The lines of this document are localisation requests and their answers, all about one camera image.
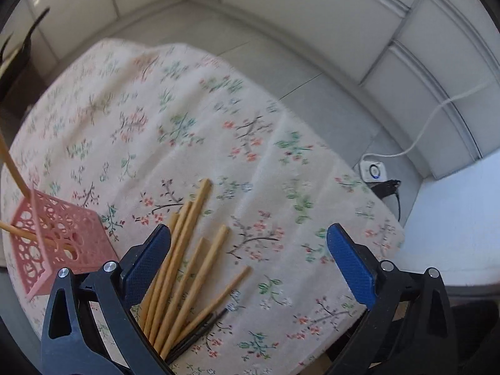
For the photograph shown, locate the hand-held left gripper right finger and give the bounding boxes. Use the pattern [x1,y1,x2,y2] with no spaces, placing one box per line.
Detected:
[326,222,459,375]

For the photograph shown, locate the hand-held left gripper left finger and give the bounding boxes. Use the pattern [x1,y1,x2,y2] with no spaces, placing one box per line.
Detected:
[41,224,174,375]

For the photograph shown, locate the bunch of wooden chopsticks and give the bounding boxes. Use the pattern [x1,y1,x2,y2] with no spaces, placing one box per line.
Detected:
[138,178,253,360]

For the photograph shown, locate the pink perforated utensil holder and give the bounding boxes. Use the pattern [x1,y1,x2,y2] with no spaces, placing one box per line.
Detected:
[10,189,120,301]

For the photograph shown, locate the tan wooden chopstick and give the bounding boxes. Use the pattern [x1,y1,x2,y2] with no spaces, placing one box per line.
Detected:
[0,127,32,200]
[0,221,79,253]

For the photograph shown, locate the black chopstick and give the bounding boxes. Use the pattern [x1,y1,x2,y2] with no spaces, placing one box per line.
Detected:
[168,308,229,362]
[172,312,215,356]

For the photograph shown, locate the white power socket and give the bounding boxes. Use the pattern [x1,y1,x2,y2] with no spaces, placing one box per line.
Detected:
[359,158,389,184]

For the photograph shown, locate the floral tablecloth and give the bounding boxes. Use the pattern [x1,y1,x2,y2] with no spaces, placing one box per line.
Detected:
[0,39,405,375]

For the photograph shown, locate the black plug with cable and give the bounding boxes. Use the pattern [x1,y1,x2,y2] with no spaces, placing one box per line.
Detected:
[369,179,403,219]

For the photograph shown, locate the white cable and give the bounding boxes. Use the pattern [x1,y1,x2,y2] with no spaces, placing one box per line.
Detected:
[361,80,495,163]

